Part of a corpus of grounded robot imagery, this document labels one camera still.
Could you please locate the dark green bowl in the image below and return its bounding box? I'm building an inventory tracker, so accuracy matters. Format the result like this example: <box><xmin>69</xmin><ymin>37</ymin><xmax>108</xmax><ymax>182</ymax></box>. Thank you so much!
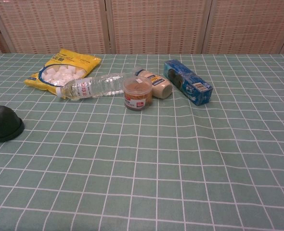
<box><xmin>0</xmin><ymin>105</ymin><xmax>26</xmax><ymax>143</ymax></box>

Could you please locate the clear jar of toothpicks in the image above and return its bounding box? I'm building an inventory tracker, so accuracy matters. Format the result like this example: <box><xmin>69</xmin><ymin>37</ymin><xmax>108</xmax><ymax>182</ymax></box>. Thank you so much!
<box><xmin>122</xmin><ymin>77</ymin><xmax>155</xmax><ymax>113</ymax></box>

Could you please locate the beige squeeze sauce bottle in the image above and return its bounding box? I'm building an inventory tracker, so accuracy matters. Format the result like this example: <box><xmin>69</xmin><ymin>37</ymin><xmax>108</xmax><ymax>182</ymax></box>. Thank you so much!
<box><xmin>134</xmin><ymin>67</ymin><xmax>174</xmax><ymax>100</ymax></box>

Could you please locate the clear plastic water bottle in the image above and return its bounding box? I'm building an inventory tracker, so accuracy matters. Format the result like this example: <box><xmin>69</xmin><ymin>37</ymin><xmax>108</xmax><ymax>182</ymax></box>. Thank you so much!
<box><xmin>55</xmin><ymin>72</ymin><xmax>127</xmax><ymax>102</ymax></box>

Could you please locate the green checked tablecloth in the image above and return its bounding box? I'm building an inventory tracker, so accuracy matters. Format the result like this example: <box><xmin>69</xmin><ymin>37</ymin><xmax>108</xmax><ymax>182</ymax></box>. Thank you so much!
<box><xmin>0</xmin><ymin>53</ymin><xmax>284</xmax><ymax>231</ymax></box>

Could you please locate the blue cookie box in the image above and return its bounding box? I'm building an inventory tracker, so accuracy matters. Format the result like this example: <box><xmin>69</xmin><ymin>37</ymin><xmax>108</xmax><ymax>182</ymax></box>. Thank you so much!
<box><xmin>163</xmin><ymin>59</ymin><xmax>214</xmax><ymax>107</ymax></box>

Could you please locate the yellow marshmallow bag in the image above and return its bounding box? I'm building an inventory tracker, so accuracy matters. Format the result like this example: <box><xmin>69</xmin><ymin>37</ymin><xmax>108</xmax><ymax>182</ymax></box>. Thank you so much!
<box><xmin>24</xmin><ymin>48</ymin><xmax>103</xmax><ymax>95</ymax></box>

